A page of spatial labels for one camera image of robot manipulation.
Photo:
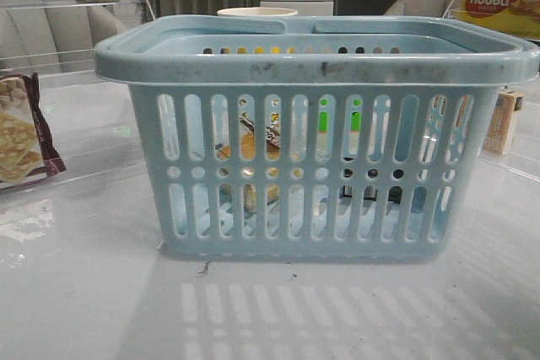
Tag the packaged bread brown label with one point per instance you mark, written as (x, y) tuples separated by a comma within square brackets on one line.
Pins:
[(250, 147)]

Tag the light blue plastic basket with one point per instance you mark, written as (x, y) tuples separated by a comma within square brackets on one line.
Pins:
[(428, 88)]

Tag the green bottle behind basket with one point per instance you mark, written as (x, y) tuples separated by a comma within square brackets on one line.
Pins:
[(327, 109)]

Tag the beige paper cup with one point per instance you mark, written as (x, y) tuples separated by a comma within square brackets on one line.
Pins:
[(257, 12)]

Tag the small beige biscuit box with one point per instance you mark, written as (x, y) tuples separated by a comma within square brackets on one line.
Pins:
[(502, 126)]

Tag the brown cracker snack bag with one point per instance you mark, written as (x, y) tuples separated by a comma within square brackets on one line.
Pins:
[(28, 154)]

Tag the clear acrylic shelf left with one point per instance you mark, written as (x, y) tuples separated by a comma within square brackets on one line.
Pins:
[(57, 37)]

